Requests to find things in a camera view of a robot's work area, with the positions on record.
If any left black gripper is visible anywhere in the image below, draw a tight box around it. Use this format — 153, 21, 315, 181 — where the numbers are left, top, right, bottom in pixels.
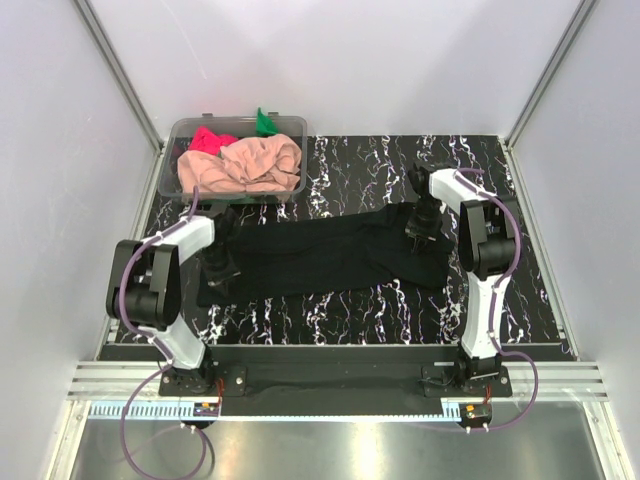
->
195, 244, 239, 298

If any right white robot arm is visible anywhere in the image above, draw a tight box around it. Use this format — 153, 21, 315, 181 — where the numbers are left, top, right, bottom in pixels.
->
405, 165, 521, 397

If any pink t shirt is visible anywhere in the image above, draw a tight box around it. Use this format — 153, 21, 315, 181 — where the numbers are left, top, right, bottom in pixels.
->
177, 134, 302, 195

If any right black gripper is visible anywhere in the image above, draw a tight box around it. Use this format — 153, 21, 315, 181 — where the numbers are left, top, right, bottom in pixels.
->
406, 196, 444, 255

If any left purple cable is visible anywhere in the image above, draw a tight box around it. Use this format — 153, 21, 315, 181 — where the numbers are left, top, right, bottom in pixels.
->
117, 185, 216, 476

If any white slotted cable duct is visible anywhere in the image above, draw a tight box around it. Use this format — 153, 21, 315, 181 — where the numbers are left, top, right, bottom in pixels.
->
88, 400, 222, 421

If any red t shirt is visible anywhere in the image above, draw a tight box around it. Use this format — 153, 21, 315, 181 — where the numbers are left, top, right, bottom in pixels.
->
188, 126, 238, 156

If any black marble pattern mat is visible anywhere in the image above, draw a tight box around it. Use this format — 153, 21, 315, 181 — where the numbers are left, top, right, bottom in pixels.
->
181, 135, 564, 345

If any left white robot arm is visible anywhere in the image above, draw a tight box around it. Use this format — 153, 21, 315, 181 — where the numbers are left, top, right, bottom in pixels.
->
106, 205, 240, 396

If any clear plastic bin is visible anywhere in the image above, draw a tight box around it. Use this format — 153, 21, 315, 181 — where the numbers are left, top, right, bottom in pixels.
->
157, 114, 307, 204

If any green t shirt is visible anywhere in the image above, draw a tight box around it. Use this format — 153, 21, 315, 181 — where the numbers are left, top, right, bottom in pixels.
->
255, 108, 279, 137

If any black t shirt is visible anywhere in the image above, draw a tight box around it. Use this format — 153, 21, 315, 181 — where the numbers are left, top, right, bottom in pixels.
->
196, 202, 454, 308

